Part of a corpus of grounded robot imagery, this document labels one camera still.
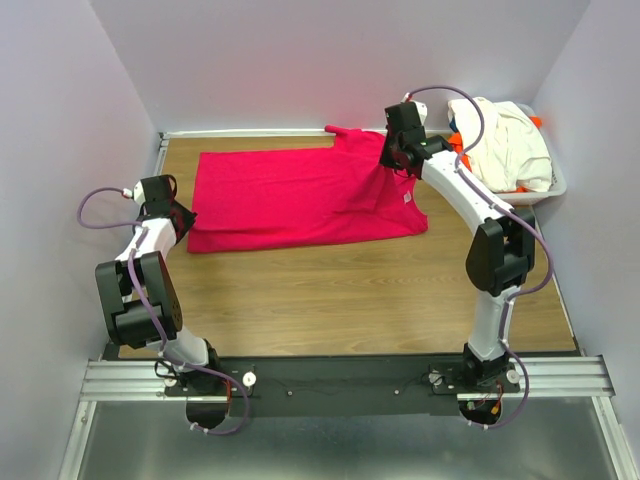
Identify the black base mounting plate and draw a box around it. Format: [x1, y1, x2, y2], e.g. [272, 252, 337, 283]
[164, 352, 521, 431]

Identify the pink t shirt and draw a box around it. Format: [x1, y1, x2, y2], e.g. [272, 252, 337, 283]
[187, 125, 428, 254]

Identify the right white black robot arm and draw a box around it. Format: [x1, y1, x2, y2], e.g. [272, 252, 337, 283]
[380, 101, 535, 394]

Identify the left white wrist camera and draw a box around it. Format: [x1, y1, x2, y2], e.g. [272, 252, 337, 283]
[121, 181, 146, 206]

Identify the orange t shirt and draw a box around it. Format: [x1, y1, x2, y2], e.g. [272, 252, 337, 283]
[444, 115, 544, 194]

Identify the white t shirt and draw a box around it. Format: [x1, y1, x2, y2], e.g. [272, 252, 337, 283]
[447, 96, 553, 194]

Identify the white laundry basket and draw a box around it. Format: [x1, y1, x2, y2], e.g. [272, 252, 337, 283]
[447, 102, 569, 209]

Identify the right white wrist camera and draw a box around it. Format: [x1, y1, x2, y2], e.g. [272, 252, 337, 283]
[403, 93, 428, 126]

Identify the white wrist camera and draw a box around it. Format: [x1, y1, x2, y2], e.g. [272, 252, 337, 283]
[403, 93, 428, 126]
[121, 181, 146, 206]

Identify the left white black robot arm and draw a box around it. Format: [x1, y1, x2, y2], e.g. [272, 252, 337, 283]
[95, 174, 222, 395]

